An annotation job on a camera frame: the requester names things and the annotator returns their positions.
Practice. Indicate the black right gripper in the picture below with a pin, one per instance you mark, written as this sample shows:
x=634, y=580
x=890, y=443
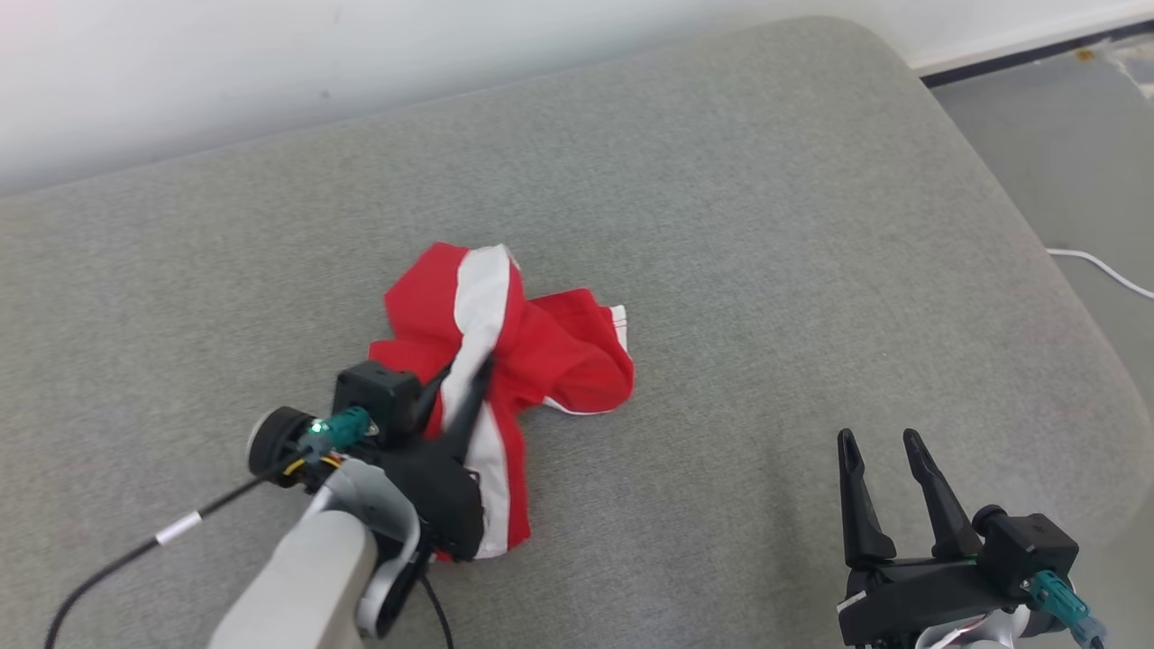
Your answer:
x=920, y=595

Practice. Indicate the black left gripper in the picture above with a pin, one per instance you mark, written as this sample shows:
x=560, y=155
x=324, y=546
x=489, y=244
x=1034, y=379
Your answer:
x=446, y=500

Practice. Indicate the red shorts with white stripe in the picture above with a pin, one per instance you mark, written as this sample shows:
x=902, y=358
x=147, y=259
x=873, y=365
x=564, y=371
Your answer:
x=559, y=361

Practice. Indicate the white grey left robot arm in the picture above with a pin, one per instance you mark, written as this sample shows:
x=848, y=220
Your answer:
x=297, y=577

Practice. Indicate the grey fabric sofa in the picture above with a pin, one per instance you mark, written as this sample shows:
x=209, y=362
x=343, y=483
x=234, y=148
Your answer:
x=721, y=225

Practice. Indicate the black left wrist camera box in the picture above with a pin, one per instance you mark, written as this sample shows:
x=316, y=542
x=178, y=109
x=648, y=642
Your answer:
x=374, y=397

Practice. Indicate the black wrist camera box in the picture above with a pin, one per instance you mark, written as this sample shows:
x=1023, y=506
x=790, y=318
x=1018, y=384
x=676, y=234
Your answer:
x=1028, y=550
x=374, y=397

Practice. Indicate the teal left camera connector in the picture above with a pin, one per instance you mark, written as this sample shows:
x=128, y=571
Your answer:
x=343, y=428

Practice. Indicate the teal camera connector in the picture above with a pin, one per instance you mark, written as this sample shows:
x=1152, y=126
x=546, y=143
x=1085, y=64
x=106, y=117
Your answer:
x=1059, y=599
x=343, y=428

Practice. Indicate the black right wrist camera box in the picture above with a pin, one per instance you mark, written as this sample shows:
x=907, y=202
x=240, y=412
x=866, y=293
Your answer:
x=1028, y=550

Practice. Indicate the teal right camera connector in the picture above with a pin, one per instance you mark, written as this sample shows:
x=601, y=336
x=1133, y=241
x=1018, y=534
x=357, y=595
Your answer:
x=1059, y=599

